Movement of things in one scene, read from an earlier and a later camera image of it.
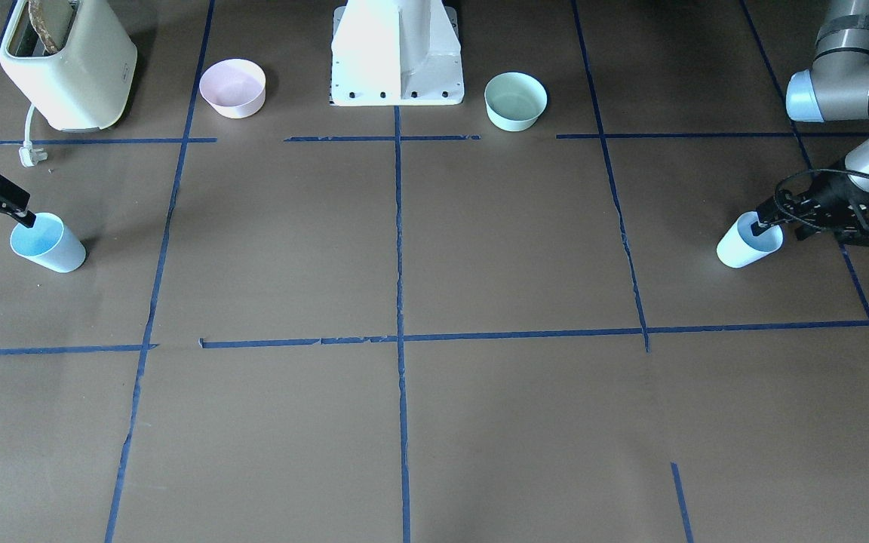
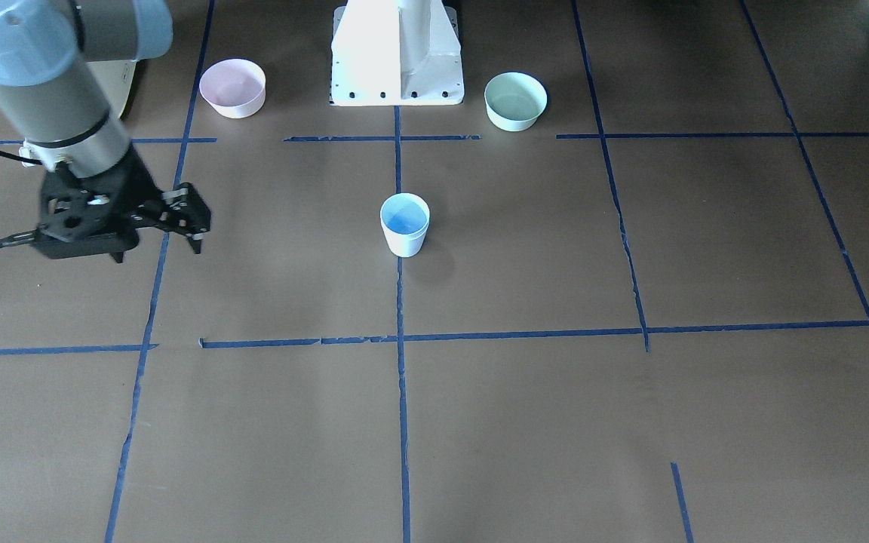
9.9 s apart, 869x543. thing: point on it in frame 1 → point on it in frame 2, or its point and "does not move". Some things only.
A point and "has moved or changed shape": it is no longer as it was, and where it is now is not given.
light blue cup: x=50 y=243 has moved or changed shape
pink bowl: x=234 y=88 does not move
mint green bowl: x=514 y=101 does not move
